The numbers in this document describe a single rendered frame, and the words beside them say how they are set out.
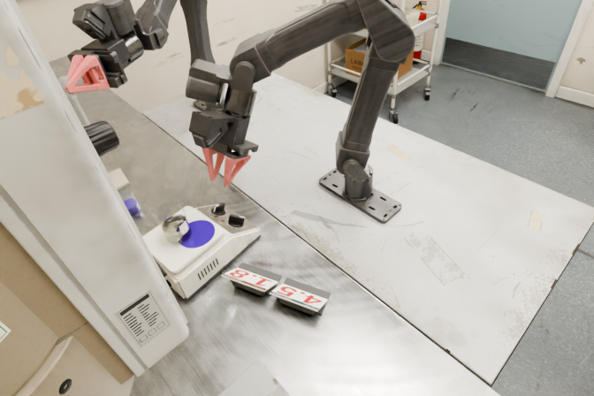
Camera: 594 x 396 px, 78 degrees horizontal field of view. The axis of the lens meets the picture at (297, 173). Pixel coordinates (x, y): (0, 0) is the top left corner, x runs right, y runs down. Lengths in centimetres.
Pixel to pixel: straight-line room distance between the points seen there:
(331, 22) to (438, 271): 49
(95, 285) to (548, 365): 173
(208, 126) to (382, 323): 44
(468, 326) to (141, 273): 60
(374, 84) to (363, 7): 14
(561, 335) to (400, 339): 128
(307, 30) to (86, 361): 55
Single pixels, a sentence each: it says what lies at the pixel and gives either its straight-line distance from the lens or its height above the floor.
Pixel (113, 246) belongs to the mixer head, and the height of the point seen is 139.
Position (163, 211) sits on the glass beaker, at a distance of 72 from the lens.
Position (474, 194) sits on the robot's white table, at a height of 90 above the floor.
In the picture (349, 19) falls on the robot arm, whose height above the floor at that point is 131.
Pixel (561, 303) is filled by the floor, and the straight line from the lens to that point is 199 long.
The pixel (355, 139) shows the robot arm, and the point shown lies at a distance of 74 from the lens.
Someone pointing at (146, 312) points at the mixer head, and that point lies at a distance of 20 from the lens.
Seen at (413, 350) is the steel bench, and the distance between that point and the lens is 68.
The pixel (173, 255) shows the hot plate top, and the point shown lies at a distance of 71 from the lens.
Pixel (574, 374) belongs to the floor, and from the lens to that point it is 184.
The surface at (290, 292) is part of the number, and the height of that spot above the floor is 92.
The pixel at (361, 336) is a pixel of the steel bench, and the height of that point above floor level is 90.
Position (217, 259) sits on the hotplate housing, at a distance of 73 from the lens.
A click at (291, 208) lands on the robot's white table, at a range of 85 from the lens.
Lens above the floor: 151
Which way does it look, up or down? 40 degrees down
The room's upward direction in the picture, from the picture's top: 6 degrees counter-clockwise
